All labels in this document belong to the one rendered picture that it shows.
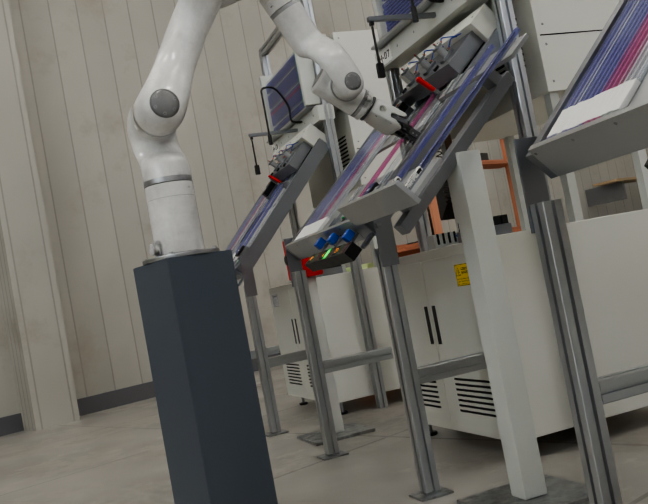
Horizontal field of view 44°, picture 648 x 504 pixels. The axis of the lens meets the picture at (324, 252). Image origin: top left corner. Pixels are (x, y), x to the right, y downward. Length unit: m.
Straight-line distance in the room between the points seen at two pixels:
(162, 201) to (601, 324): 1.27
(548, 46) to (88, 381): 4.46
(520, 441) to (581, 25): 1.27
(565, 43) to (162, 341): 1.43
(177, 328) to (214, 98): 5.26
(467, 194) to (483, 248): 0.13
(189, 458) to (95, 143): 4.66
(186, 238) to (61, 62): 4.65
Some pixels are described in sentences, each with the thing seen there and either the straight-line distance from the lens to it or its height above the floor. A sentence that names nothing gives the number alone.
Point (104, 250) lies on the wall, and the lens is 6.25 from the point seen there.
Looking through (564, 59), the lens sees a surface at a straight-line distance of 2.51.
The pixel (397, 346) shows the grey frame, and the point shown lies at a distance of 2.06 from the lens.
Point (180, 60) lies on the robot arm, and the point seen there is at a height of 1.18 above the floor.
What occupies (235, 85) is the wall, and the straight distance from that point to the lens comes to 7.22.
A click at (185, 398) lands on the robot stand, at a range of 1.92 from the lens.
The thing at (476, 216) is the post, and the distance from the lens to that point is 1.88.
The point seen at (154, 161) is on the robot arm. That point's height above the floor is 0.94.
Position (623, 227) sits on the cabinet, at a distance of 2.51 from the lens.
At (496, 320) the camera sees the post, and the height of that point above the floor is 0.42.
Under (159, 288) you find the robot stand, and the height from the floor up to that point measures 0.64.
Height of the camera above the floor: 0.56
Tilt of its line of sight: 3 degrees up
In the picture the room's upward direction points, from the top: 11 degrees counter-clockwise
